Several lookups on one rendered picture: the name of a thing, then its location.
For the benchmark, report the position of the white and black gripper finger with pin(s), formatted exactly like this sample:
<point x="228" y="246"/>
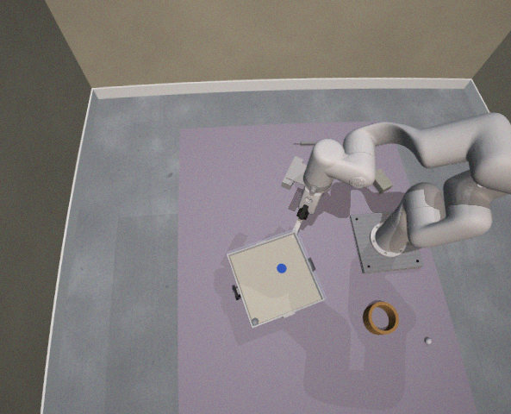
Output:
<point x="303" y="211"/>

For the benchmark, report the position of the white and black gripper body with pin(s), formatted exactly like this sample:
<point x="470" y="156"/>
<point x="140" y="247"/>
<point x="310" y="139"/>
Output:
<point x="311" y="200"/>

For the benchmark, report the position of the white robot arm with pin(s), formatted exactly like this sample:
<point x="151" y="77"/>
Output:
<point x="483" y="140"/>

